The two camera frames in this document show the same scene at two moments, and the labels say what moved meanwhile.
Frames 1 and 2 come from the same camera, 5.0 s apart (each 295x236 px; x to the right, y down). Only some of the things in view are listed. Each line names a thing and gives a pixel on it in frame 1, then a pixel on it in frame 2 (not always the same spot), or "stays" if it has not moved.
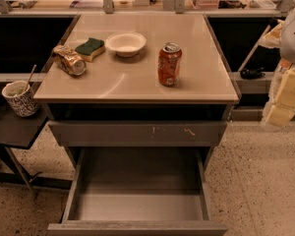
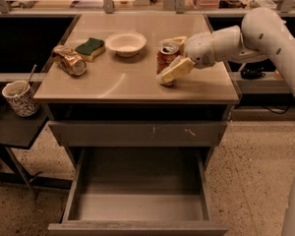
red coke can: [169, 64] stays
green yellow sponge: [89, 47] stays
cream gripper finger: [289, 98] → [200, 51]
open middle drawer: [138, 191] stays
